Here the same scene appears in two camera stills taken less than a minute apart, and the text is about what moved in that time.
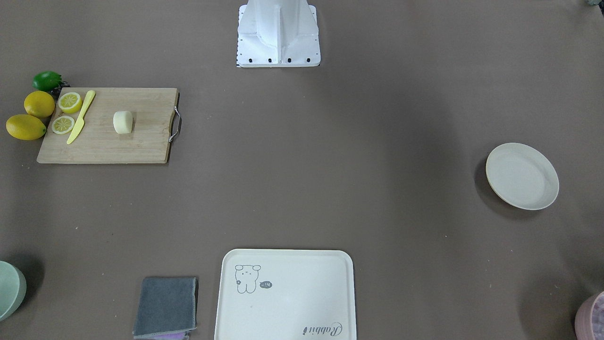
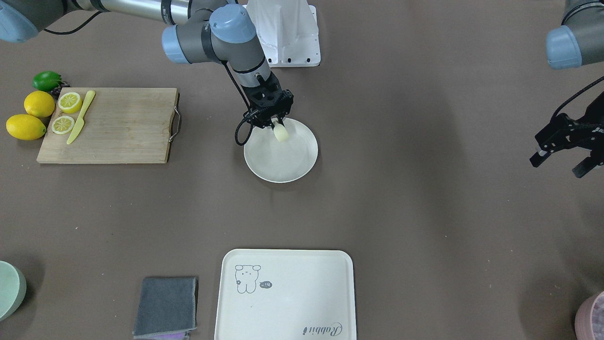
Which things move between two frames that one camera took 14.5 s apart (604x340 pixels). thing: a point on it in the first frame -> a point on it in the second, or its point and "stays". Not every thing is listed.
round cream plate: [522, 176] -> [285, 161]
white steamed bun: [122, 122] -> [281, 132]
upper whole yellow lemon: [39, 104] stays
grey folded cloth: [166, 305] stays
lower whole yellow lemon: [25, 127] stays
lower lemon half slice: [61, 124] stays
